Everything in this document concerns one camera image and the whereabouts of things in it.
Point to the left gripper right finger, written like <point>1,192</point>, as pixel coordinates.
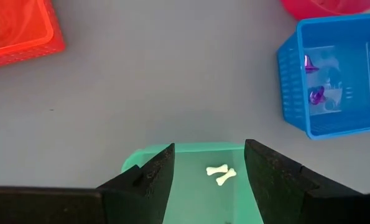
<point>312,205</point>

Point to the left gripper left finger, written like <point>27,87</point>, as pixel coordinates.
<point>63,205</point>

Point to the white plastic bone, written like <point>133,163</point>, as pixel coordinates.
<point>226,176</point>
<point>217,170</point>

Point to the green translucent plastic bin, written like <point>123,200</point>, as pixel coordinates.
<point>197,199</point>

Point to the blue plastic basket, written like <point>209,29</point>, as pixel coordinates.
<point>327,34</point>

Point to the red plastic basket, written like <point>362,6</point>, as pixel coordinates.
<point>23,28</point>

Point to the pink round plastic bowl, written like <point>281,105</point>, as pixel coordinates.
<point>312,11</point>

